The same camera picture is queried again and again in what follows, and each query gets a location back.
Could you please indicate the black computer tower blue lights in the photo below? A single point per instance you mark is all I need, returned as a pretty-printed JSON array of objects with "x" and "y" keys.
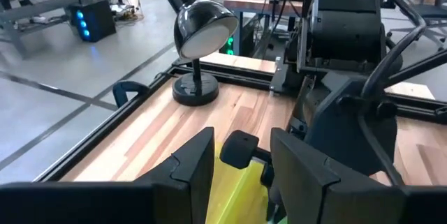
[{"x": 99, "y": 18}]

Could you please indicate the black frame hook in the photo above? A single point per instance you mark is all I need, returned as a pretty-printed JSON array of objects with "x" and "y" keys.
[{"x": 125, "y": 83}]

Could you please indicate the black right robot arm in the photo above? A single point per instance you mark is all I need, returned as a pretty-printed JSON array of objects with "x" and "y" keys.
[{"x": 345, "y": 18}]

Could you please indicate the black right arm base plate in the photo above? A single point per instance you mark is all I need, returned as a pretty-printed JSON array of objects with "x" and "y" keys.
[{"x": 279, "y": 77}]

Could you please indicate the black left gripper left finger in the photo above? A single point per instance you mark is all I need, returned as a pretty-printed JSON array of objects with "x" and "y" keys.
[{"x": 188, "y": 182}]

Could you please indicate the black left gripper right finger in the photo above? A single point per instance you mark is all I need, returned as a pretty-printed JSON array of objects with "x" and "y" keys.
[{"x": 307, "y": 192}]

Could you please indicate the computer with green lights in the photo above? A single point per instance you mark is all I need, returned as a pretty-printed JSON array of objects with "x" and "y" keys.
[{"x": 229, "y": 42}]

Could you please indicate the black office chair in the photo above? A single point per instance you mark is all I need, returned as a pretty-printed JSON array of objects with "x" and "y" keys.
[{"x": 433, "y": 11}]

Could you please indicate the yellow-green transparent supply box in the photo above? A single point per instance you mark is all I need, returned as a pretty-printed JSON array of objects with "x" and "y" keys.
[{"x": 234, "y": 196}]

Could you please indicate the grey metal bench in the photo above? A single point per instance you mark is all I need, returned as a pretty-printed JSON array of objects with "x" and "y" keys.
[{"x": 35, "y": 9}]

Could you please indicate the black desk lamp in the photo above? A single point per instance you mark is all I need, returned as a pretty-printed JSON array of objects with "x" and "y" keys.
[{"x": 202, "y": 32}]

